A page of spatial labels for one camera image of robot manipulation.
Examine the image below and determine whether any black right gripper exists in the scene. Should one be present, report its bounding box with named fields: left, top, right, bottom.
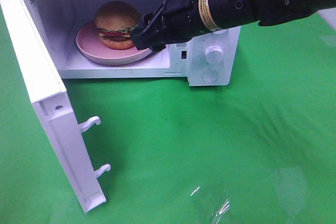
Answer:
left=130, top=0, right=260, bottom=52

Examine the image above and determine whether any burger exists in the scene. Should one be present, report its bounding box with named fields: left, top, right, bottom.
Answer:
left=94, top=1, right=141, bottom=50

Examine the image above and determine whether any pink plate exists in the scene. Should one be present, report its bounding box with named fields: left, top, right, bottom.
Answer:
left=76, top=20, right=152, bottom=66

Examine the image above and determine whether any white microwave knob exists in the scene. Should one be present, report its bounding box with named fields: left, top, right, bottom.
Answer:
left=205, top=46, right=224, bottom=65

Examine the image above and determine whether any white microwave door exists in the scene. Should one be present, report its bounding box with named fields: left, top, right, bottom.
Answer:
left=1, top=0, right=111, bottom=212

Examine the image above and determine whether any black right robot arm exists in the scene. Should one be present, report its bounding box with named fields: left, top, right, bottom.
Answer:
left=130, top=0, right=335, bottom=51

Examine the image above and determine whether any round microwave door button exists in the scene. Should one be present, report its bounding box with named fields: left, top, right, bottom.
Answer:
left=202, top=70, right=218, bottom=83

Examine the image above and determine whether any white microwave oven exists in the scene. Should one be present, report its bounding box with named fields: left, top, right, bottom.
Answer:
left=31, top=0, right=240, bottom=86

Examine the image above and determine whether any green table mat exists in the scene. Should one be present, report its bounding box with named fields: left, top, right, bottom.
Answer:
left=1, top=9, right=335, bottom=223

